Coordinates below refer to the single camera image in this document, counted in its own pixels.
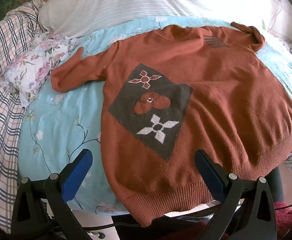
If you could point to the light blue floral bedsheet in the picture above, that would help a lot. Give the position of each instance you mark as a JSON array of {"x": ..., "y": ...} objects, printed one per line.
[{"x": 60, "y": 130}]

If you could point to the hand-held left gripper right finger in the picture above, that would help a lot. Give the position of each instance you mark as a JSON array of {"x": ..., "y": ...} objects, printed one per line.
[{"x": 211, "y": 177}]

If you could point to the plaid quilt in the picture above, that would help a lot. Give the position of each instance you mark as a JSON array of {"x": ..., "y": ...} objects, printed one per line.
[{"x": 0, "y": 105}]

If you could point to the black metal frame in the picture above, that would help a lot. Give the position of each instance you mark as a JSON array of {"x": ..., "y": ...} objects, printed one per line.
[{"x": 275, "y": 185}]

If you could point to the pink floral pillow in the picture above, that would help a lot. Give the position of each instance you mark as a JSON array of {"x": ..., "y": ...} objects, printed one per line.
[{"x": 33, "y": 67}]

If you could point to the rust orange knit sweater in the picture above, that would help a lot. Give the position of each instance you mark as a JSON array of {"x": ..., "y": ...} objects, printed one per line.
[{"x": 211, "y": 80}]

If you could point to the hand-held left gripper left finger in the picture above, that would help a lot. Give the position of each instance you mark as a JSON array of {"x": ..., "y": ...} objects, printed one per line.
[{"x": 77, "y": 177}]

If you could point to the white striped pillow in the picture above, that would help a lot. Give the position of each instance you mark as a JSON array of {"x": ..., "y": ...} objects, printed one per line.
[{"x": 136, "y": 2}]

